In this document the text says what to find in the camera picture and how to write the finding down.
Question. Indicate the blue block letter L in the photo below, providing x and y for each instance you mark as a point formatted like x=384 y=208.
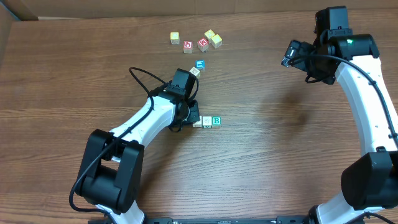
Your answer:
x=200 y=65

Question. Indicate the natural block letter X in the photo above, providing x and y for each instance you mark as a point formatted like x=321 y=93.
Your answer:
x=198 y=124

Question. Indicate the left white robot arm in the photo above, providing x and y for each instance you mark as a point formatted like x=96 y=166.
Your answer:
x=109 y=178

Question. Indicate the natural block letter W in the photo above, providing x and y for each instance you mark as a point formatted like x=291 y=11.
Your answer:
x=195 y=72

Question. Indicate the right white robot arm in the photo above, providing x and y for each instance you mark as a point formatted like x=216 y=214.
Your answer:
x=337 y=55

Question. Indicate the yellow block letter G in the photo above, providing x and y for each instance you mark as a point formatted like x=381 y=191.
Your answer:
x=208 y=35

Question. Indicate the red block letter O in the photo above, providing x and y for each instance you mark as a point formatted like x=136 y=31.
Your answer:
x=188 y=47

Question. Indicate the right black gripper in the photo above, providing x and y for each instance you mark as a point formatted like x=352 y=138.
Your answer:
x=326 y=75

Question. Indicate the green block letter B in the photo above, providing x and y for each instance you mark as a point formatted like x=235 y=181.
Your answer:
x=216 y=122

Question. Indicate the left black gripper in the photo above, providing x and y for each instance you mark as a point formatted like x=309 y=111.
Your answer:
x=193 y=114

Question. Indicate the red block letter M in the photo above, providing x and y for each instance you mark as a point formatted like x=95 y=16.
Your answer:
x=203 y=44

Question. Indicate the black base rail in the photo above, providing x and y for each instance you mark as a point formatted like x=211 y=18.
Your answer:
x=278 y=220

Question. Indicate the yellow block far left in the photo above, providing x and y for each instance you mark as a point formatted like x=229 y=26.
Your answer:
x=174 y=38

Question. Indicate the natural block swirl picture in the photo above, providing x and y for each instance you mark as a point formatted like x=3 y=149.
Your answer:
x=207 y=121

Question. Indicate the yellow block letter C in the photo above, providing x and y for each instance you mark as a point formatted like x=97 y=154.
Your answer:
x=216 y=41

